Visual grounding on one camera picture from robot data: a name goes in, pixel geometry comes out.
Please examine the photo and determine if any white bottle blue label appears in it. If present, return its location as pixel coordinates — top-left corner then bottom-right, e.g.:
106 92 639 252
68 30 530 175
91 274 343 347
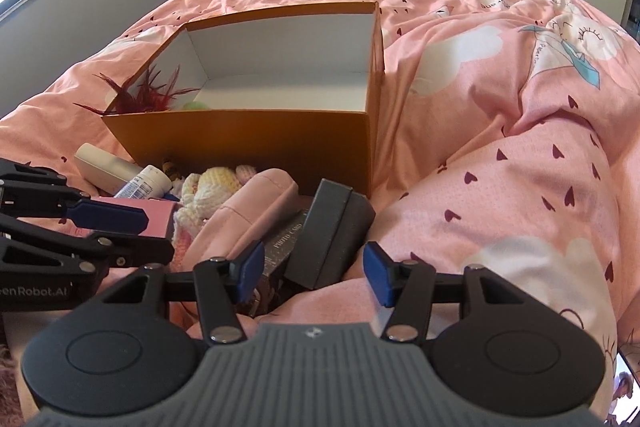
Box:
112 164 172 201

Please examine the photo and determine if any pink box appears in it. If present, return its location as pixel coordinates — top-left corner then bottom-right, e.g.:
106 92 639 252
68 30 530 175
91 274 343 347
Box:
92 194 182 241

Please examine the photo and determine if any cream crocheted toy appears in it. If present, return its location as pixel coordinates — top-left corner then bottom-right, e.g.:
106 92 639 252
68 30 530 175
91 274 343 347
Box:
179 164 259 234

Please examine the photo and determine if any black box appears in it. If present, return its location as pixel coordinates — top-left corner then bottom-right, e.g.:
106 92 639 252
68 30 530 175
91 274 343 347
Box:
285 178 377 292

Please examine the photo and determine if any pink soft pouch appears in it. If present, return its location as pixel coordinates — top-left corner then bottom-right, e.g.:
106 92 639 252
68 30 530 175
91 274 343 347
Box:
197 168 300 279

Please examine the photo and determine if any cream plastic tube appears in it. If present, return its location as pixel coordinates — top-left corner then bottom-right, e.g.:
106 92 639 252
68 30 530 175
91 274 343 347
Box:
75 143 144 197

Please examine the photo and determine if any silver card pack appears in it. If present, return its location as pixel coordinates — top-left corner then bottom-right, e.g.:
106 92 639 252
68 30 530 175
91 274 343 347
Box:
250 207 314 279

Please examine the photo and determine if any phone with lit screen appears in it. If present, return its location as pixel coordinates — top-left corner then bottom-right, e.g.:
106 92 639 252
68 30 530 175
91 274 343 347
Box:
602 347 640 427

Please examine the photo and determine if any pink printed blanket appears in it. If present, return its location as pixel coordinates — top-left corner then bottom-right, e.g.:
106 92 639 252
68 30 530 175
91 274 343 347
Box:
0 0 640 427

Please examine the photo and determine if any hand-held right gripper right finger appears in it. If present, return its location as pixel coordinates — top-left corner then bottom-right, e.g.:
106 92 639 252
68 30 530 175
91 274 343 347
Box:
363 241 532 343

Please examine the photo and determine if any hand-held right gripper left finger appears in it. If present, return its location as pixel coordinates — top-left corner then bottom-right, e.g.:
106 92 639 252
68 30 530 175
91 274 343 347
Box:
96 241 266 346

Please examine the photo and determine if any orange cardboard box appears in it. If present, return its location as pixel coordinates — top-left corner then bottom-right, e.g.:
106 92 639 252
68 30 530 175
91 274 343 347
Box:
101 1 386 199

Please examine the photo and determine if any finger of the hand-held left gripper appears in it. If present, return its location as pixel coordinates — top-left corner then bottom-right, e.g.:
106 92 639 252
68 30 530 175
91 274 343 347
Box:
0 212 175 274
0 158 150 236

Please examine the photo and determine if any red feather toy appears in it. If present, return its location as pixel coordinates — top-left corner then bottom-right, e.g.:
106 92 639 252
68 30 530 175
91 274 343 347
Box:
74 66 197 116

